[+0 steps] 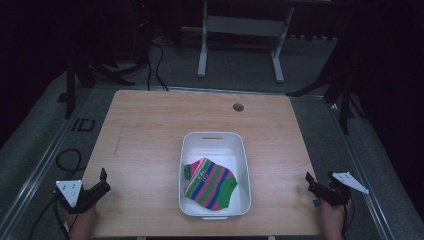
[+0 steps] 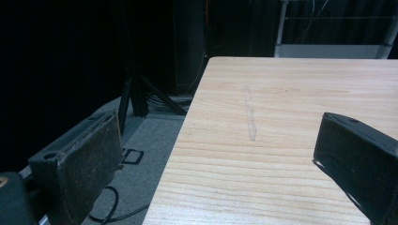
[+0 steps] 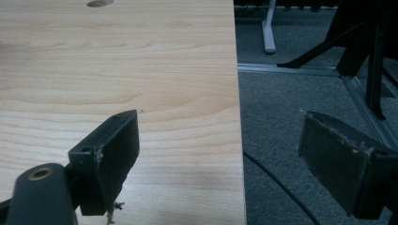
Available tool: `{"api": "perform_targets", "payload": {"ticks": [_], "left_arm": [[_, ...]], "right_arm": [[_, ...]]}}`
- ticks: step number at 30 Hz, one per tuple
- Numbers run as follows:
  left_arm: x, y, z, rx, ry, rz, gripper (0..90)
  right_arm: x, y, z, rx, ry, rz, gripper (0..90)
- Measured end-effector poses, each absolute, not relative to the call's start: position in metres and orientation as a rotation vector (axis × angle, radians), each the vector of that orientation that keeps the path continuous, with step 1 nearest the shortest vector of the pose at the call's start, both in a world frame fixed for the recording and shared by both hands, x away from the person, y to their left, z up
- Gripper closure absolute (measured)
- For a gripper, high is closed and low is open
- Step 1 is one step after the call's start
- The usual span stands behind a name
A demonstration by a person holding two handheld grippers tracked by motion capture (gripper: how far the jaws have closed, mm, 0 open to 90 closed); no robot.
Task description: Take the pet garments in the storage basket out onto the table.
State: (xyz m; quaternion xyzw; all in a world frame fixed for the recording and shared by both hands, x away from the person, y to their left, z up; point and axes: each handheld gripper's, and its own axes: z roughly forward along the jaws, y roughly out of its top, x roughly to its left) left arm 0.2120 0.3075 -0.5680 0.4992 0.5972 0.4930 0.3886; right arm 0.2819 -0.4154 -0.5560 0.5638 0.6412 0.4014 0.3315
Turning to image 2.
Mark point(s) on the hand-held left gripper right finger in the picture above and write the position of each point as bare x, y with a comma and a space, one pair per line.
363, 162

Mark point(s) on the white metal frame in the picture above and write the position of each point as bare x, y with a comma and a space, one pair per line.
331, 50

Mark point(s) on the dark curtain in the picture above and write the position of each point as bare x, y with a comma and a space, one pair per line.
62, 62

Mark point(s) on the black metal tripod stand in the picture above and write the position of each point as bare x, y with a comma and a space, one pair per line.
137, 93

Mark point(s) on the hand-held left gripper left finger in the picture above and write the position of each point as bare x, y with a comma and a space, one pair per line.
84, 162

